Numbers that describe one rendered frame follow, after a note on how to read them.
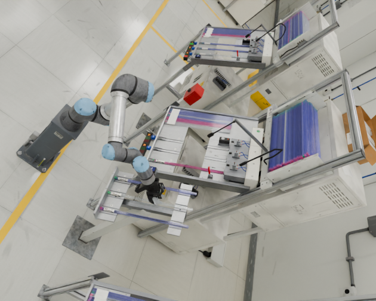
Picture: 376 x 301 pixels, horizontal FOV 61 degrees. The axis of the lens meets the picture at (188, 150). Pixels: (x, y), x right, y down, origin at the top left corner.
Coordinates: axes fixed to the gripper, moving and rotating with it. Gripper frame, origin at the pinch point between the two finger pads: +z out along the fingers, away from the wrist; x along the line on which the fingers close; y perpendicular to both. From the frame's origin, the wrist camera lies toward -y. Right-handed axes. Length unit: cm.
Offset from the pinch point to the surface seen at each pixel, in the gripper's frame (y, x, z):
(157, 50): -87, 252, 35
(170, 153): -7.2, 47.9, 9.9
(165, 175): -6.2, 28.7, 11.0
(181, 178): 5.1, 28.6, 12.9
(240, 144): 40, 60, 14
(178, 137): -5, 65, 11
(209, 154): 19, 53, 16
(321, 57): 99, 173, 19
